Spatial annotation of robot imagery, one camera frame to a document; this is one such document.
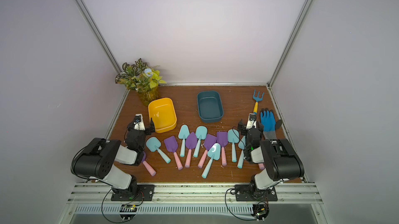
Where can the blue grey garden glove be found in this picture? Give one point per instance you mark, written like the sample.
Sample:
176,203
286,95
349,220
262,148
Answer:
270,123

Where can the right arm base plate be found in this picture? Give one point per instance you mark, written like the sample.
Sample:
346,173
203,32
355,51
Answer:
247,192

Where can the aluminium front rail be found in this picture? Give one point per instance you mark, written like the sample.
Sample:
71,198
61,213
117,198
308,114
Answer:
192,193

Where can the left circuit board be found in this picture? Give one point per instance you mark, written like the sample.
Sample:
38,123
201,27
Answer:
127,212

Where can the circuit board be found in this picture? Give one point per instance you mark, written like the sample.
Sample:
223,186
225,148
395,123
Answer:
260,211
127,212

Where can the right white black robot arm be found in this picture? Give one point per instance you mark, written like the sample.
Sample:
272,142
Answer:
279,158

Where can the yellow plastic storage box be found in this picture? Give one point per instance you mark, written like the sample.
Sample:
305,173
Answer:
163,115

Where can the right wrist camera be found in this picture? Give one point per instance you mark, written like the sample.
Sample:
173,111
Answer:
251,120

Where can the teal shovel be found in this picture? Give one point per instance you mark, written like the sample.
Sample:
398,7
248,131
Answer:
183,134
201,133
154,145
233,138
213,154

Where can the right circuit board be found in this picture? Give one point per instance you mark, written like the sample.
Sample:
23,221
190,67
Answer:
260,211

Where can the teal shovel eleventh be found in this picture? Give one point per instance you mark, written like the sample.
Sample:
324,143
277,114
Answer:
242,144

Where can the dark teal storage box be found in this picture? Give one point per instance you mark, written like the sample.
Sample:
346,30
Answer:
210,107

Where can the blue yellow garden rake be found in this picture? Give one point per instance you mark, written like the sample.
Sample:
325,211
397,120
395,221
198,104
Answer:
258,98

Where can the purple shovel pink handle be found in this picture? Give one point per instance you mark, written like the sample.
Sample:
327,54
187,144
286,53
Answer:
148,167
172,146
261,166
191,142
222,140
210,140

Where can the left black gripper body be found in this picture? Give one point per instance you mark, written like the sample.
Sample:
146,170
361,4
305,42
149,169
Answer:
146,127

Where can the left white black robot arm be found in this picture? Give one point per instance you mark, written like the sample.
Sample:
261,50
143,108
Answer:
96,160

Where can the potted green plant vase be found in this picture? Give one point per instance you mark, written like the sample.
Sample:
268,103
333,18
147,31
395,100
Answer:
142,79

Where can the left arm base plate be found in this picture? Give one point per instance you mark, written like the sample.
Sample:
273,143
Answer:
134,193

